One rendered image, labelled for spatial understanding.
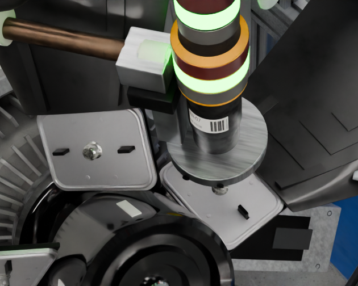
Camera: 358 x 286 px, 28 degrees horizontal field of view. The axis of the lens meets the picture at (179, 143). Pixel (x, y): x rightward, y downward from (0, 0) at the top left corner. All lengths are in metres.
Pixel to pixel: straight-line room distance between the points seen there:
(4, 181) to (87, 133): 0.11
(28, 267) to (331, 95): 0.28
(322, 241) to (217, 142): 0.31
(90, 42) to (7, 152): 0.20
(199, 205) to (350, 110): 0.15
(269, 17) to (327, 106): 0.54
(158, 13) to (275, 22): 0.66
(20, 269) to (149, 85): 0.17
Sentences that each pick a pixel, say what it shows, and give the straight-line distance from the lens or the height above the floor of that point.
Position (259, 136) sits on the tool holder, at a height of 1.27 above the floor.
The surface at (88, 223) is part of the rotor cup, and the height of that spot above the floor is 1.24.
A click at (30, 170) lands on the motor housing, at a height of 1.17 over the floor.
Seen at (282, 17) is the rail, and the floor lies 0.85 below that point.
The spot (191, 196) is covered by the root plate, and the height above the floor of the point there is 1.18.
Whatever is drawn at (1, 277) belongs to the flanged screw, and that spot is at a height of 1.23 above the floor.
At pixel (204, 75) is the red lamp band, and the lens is 0.39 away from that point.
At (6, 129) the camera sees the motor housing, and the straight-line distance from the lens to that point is 0.65.
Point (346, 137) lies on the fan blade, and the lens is 0.59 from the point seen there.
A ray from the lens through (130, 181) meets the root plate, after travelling 0.51.
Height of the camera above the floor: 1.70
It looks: 61 degrees down
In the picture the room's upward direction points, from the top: 10 degrees counter-clockwise
